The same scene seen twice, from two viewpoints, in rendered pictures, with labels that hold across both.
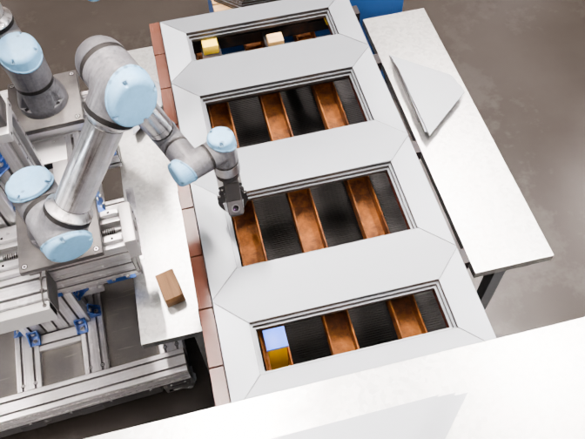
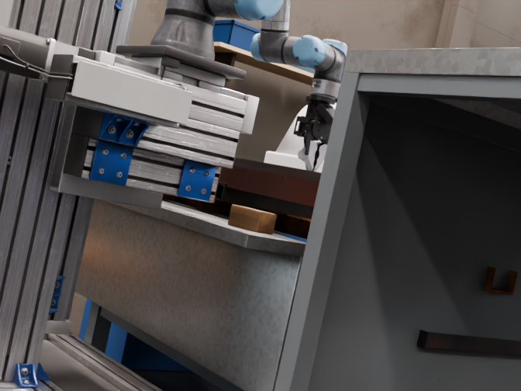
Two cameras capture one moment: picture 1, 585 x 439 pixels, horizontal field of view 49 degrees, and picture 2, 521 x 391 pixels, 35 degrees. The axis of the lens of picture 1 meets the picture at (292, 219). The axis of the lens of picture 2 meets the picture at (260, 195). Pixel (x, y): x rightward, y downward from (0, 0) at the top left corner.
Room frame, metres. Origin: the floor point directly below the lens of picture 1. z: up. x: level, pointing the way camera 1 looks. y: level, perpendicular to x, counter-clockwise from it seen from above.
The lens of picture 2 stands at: (-0.86, 1.23, 0.79)
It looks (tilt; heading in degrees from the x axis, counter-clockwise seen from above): 1 degrees down; 335
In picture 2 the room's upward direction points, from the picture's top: 12 degrees clockwise
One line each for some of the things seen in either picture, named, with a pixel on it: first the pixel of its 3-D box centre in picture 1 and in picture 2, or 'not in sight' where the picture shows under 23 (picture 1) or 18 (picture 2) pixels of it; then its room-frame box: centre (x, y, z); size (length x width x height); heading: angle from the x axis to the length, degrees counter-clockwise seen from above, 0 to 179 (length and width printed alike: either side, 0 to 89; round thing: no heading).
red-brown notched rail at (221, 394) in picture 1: (184, 191); (229, 176); (1.25, 0.35, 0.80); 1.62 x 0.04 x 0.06; 11
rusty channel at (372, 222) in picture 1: (353, 172); not in sight; (1.36, -0.22, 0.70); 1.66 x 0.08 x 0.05; 11
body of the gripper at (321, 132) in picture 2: (229, 179); (316, 119); (1.13, 0.18, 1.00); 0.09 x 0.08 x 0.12; 11
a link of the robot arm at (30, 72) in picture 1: (23, 60); not in sight; (1.45, 0.77, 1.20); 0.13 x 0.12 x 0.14; 39
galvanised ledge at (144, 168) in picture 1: (150, 174); (148, 205); (1.42, 0.50, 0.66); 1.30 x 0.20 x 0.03; 11
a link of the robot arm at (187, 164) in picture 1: (188, 162); (308, 53); (1.08, 0.27, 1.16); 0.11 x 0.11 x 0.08; 34
